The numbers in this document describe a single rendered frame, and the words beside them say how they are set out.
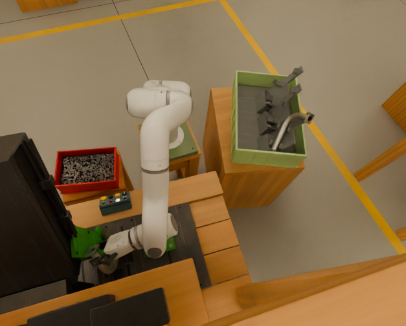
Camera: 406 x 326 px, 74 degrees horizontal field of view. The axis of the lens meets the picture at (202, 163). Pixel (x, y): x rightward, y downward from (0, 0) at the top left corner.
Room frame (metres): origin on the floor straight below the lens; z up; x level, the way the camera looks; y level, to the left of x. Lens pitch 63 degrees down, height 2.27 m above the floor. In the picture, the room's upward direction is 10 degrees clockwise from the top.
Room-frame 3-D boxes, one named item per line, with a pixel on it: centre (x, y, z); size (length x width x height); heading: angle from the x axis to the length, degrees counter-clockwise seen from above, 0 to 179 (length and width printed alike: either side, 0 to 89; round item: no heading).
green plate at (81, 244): (0.12, 0.41, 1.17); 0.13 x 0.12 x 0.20; 115
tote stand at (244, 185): (1.10, -0.31, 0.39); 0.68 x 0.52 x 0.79; 15
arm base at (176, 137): (0.85, 0.23, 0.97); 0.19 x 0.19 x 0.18
